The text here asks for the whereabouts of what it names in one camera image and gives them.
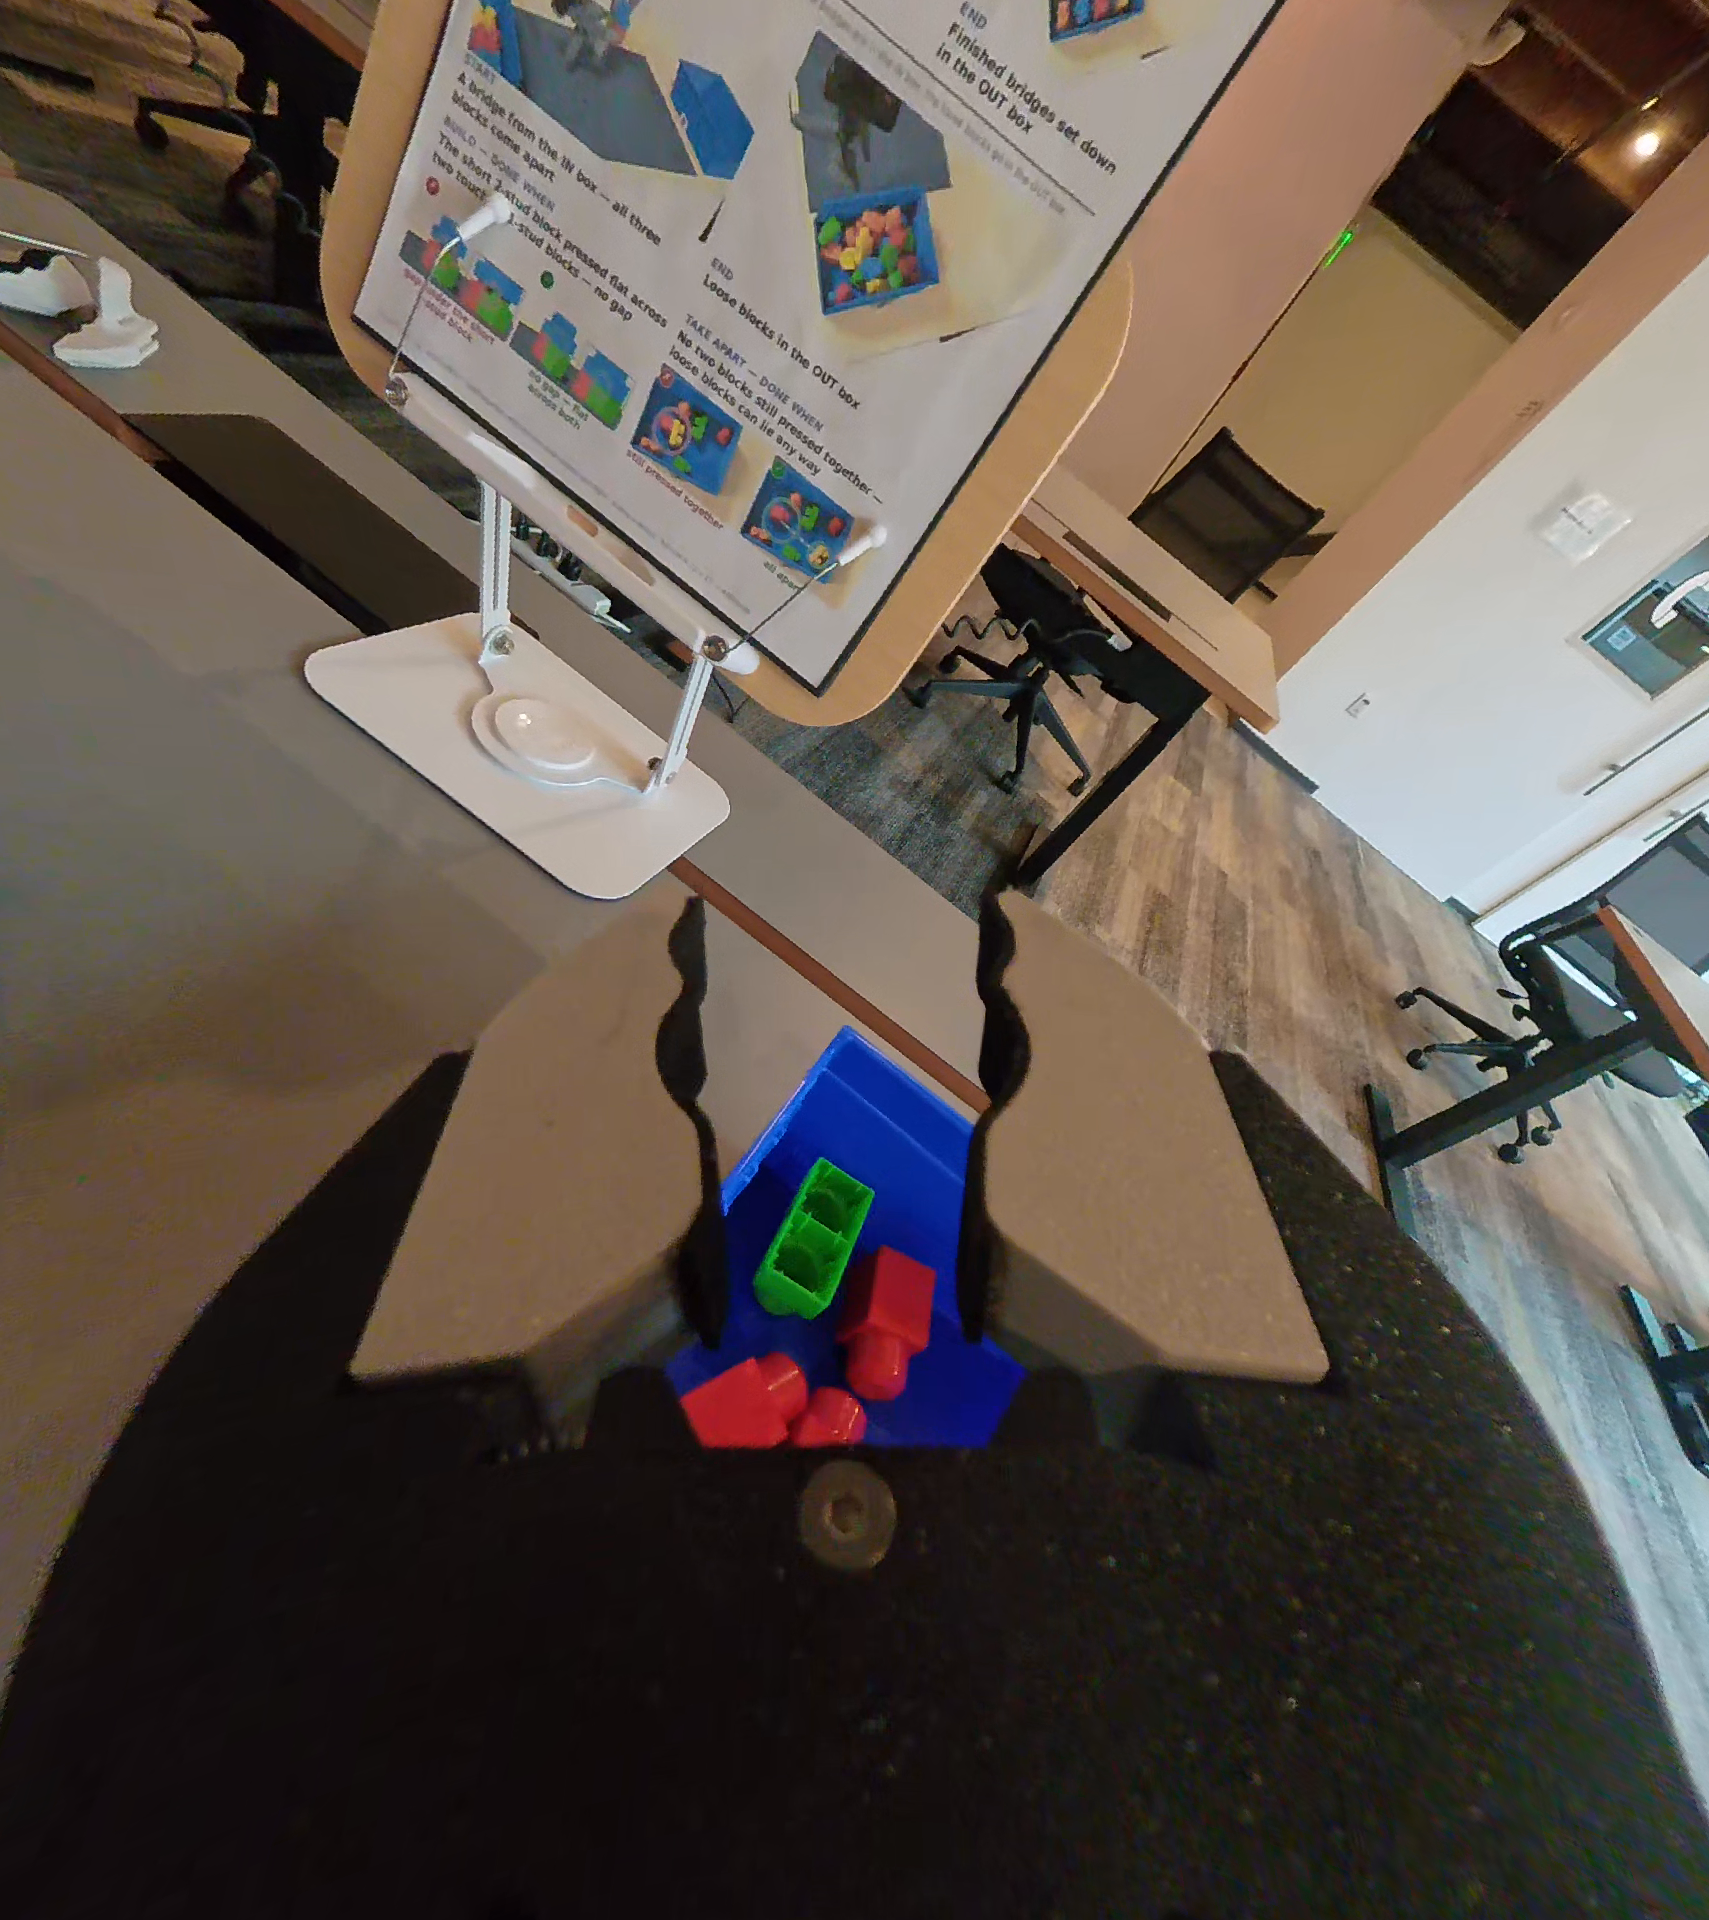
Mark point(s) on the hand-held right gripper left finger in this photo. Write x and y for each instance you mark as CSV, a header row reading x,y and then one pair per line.
x,y
541,1200

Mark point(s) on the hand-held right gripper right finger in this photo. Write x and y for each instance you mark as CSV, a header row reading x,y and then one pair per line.
x,y
1155,1200

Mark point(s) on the blue plastic storage bin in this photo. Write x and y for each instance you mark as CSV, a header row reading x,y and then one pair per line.
x,y
899,1126

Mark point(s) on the green two-stud mega block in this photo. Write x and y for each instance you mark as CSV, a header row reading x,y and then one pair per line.
x,y
817,1237

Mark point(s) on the red single-stud mega block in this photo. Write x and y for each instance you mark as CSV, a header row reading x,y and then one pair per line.
x,y
741,1403
892,1315
835,1421

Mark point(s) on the black office chair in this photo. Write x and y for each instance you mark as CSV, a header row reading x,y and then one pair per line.
x,y
1229,510
1019,646
1606,960

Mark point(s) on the white plastic part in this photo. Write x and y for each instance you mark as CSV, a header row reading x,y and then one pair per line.
x,y
20,287
110,316

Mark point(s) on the printed instruction sheet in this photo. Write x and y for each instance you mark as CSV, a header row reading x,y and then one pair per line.
x,y
796,241

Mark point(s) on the round ceiling light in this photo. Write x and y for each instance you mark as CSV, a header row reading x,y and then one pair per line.
x,y
1643,143

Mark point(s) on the white wall switch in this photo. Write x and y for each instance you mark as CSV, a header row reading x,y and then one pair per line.
x,y
1583,527

